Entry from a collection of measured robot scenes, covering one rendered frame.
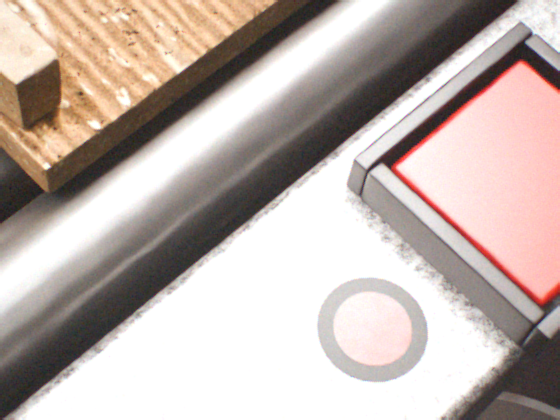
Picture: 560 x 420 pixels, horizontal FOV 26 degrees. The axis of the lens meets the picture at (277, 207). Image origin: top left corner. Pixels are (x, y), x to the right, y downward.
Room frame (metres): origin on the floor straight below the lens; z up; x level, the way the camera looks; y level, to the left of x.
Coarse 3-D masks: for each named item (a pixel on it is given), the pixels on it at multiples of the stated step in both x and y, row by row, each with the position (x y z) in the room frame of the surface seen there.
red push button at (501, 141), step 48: (480, 96) 0.21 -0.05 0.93; (528, 96) 0.21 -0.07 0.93; (432, 144) 0.19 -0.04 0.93; (480, 144) 0.19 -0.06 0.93; (528, 144) 0.20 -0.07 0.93; (432, 192) 0.18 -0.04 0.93; (480, 192) 0.18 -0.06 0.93; (528, 192) 0.18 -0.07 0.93; (480, 240) 0.16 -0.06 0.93; (528, 240) 0.17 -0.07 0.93; (528, 288) 0.15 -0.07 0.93
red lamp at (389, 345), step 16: (352, 304) 0.14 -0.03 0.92; (368, 304) 0.14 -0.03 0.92; (384, 304) 0.14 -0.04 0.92; (336, 320) 0.14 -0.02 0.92; (352, 320) 0.14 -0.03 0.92; (368, 320) 0.14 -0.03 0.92; (384, 320) 0.14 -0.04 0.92; (400, 320) 0.14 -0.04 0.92; (336, 336) 0.13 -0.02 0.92; (352, 336) 0.13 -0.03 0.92; (368, 336) 0.13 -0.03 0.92; (384, 336) 0.13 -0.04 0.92; (400, 336) 0.13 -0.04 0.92; (352, 352) 0.13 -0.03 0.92; (368, 352) 0.13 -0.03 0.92; (384, 352) 0.13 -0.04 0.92; (400, 352) 0.13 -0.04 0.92
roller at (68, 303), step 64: (320, 0) 0.24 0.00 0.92; (384, 0) 0.25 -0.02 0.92; (448, 0) 0.26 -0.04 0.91; (256, 64) 0.21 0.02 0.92; (320, 64) 0.22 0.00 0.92; (384, 64) 0.23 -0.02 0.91; (192, 128) 0.19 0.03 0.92; (256, 128) 0.19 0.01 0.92; (320, 128) 0.20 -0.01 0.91; (64, 192) 0.16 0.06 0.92; (128, 192) 0.16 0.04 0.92; (192, 192) 0.17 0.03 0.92; (256, 192) 0.18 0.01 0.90; (0, 256) 0.13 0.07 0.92; (64, 256) 0.14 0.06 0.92; (128, 256) 0.14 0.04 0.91; (0, 320) 0.11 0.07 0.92; (64, 320) 0.12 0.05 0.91; (0, 384) 0.10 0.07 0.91
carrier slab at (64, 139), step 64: (64, 0) 0.21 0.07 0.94; (128, 0) 0.22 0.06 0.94; (192, 0) 0.22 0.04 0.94; (256, 0) 0.22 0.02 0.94; (64, 64) 0.19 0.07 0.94; (128, 64) 0.19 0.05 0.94; (192, 64) 0.20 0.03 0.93; (0, 128) 0.16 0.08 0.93; (64, 128) 0.17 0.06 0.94; (128, 128) 0.18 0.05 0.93
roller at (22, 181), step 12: (0, 156) 0.17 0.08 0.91; (0, 168) 0.16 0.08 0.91; (12, 168) 0.17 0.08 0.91; (0, 180) 0.16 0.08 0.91; (12, 180) 0.16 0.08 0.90; (24, 180) 0.17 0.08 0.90; (0, 192) 0.16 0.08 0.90; (12, 192) 0.16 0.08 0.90; (24, 192) 0.17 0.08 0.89; (0, 204) 0.16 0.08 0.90
